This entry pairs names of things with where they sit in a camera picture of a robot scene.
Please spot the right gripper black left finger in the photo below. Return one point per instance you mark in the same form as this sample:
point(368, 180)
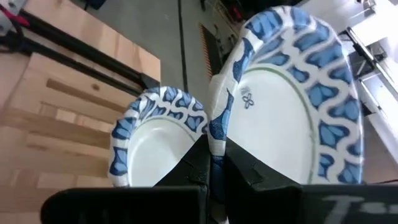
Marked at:
point(186, 193)

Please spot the black mat with hazard stripes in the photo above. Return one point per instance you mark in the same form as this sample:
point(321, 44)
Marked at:
point(214, 49)

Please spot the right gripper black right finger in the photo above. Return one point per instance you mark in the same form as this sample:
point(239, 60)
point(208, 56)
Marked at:
point(264, 193)

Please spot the white metal rack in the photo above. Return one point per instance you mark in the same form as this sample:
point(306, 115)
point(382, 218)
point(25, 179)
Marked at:
point(379, 62)

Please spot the blue patterned paper plate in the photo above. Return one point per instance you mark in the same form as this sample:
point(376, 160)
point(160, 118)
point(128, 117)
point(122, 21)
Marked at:
point(273, 124)
point(155, 146)

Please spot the wooden slatted shelf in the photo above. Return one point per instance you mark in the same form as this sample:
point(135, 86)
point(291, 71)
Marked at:
point(62, 124)

